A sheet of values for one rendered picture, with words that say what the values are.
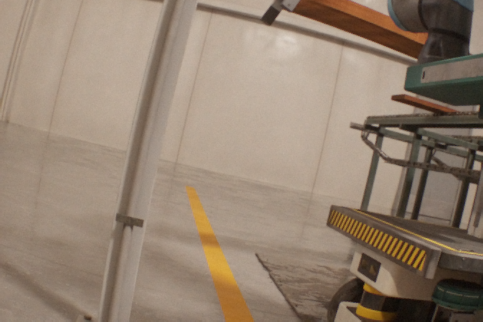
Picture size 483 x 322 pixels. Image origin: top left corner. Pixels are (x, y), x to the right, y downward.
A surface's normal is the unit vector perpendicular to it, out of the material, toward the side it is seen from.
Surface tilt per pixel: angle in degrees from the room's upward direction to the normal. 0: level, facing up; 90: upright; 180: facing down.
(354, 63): 85
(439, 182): 90
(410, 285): 90
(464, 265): 90
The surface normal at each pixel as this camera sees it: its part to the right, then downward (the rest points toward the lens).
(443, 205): 0.09, 0.02
